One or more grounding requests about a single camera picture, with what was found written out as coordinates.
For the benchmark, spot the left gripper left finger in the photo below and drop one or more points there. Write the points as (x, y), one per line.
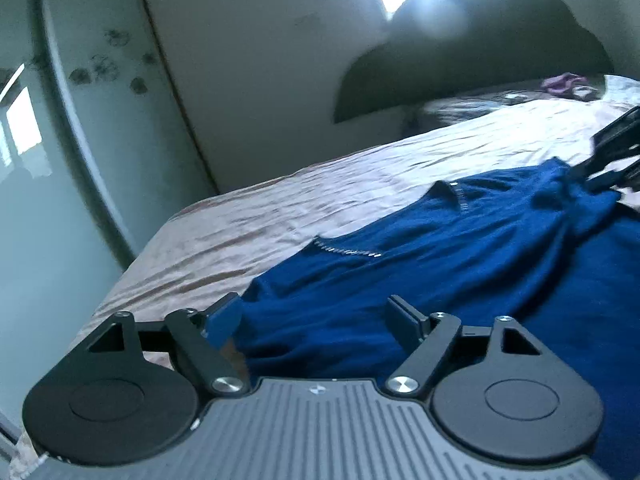
(197, 340)

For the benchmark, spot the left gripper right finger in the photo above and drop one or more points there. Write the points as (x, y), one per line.
(428, 340)

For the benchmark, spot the blue beaded sweater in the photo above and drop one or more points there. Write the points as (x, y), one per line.
(530, 242)

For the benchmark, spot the purple crumpled garment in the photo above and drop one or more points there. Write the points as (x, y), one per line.
(570, 86)

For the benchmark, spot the pink wrinkled bed sheet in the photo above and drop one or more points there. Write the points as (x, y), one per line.
(218, 245)

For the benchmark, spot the dark scalloped headboard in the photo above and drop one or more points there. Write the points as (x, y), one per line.
(438, 48)

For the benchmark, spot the patterned pillow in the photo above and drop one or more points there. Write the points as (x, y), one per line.
(434, 114)

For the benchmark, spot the glass wardrobe sliding door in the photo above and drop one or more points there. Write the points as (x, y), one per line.
(95, 158)

